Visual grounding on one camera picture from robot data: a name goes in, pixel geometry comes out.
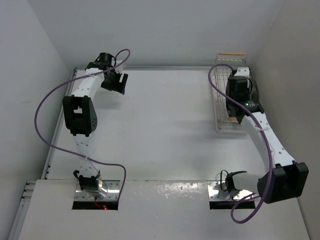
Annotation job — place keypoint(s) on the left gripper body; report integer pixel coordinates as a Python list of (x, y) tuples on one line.
[(111, 82)]

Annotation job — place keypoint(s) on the grey rimmed cream plate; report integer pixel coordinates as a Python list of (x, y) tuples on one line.
[(255, 94)]

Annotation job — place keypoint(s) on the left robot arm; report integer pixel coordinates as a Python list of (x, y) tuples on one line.
[(81, 119)]

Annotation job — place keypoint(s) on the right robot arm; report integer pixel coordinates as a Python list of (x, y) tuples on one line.
[(285, 178)]

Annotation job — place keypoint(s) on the white drip tray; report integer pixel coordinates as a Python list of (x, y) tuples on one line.
[(224, 123)]

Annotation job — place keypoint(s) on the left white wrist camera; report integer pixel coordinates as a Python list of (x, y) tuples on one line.
[(120, 63)]

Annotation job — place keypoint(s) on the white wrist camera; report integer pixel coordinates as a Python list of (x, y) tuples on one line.
[(120, 63), (242, 71)]

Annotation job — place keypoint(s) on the white wire dish rack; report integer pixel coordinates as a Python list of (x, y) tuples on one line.
[(226, 62)]

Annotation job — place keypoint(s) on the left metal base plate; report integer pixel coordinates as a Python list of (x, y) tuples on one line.
[(108, 192)]

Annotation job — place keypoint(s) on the metal base plate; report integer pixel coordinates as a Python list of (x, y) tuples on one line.
[(108, 192), (217, 192)]

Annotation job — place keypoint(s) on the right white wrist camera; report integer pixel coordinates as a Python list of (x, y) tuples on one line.
[(242, 71)]

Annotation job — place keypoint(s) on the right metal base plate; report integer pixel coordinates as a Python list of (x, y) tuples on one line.
[(217, 192)]

